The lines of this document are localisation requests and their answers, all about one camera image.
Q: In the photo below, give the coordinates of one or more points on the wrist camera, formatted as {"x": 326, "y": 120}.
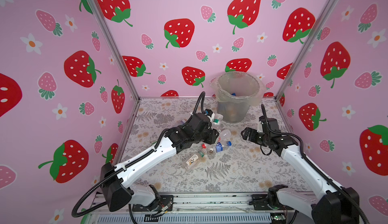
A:
{"x": 269, "y": 124}
{"x": 209, "y": 113}

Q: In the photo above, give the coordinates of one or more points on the clear bottle white cap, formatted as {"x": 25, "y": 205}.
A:
{"x": 181, "y": 122}

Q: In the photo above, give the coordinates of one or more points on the clear bottle green neck label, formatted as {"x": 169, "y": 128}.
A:
{"x": 216, "y": 121}

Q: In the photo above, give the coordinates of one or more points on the clear bottle crane label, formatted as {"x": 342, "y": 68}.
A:
{"x": 194, "y": 160}

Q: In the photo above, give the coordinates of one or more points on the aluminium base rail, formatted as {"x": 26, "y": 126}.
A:
{"x": 204, "y": 208}

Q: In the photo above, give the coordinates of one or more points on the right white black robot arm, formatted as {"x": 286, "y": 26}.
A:
{"x": 332, "y": 203}

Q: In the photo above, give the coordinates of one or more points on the translucent grey waste bin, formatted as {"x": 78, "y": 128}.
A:
{"x": 249, "y": 93}

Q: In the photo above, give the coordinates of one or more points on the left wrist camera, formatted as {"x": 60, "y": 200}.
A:
{"x": 209, "y": 113}

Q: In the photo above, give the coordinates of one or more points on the white bottle red cap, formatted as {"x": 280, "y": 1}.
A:
{"x": 223, "y": 136}

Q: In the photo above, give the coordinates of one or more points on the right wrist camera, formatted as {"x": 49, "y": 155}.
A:
{"x": 269, "y": 124}

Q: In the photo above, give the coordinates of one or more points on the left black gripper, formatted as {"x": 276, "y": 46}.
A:
{"x": 212, "y": 137}

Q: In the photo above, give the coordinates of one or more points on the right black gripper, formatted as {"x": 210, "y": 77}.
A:
{"x": 251, "y": 135}

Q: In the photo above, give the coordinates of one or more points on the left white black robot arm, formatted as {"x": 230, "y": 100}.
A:
{"x": 119, "y": 188}

